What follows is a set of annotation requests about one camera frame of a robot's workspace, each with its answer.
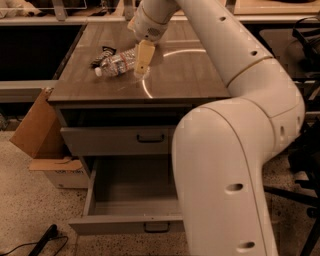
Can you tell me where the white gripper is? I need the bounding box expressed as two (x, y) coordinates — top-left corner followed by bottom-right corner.
(128, 0), (180, 75)

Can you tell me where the clear plastic water bottle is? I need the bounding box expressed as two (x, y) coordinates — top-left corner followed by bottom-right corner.
(93, 48), (135, 77)

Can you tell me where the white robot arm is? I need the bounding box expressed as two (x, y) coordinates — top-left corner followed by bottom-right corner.
(131, 0), (305, 256)

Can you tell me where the grey drawer cabinet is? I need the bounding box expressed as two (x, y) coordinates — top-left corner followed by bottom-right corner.
(48, 20), (232, 236)

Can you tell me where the closed top drawer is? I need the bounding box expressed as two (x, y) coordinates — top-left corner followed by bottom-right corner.
(61, 126), (174, 156)

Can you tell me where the open middle drawer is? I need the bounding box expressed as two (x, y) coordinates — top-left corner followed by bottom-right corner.
(69, 155), (184, 235)

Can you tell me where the brown cardboard box flap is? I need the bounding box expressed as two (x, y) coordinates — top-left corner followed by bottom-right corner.
(10, 89), (64, 159)

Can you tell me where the white cardboard box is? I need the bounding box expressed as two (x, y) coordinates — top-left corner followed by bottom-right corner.
(29, 157), (89, 189)

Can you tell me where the black side table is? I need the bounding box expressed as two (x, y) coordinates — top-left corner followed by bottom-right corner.
(259, 16), (320, 101)

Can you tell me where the black office chair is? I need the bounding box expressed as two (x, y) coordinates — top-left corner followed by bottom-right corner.
(264, 118), (320, 256)

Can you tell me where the black cable on floor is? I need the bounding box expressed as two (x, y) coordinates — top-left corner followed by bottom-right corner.
(0, 224), (70, 256)

